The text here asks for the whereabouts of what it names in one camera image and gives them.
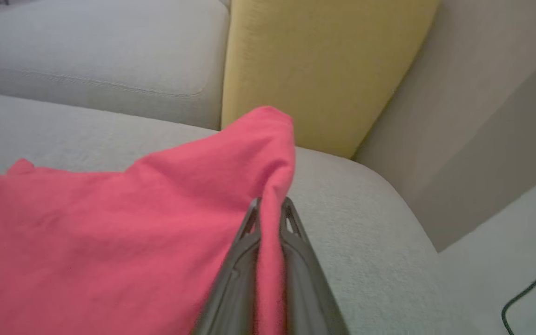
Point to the grey sofa seat cushion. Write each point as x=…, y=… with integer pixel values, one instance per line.
x=365, y=232

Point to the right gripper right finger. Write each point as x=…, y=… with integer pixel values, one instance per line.
x=307, y=288

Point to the yellow sofa cushion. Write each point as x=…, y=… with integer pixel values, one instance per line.
x=319, y=70

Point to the red garment striped white trim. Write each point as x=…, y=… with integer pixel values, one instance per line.
x=110, y=232

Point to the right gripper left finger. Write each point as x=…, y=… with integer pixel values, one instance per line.
x=235, y=288

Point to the grey sofa back cushion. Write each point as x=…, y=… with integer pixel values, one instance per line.
x=86, y=46

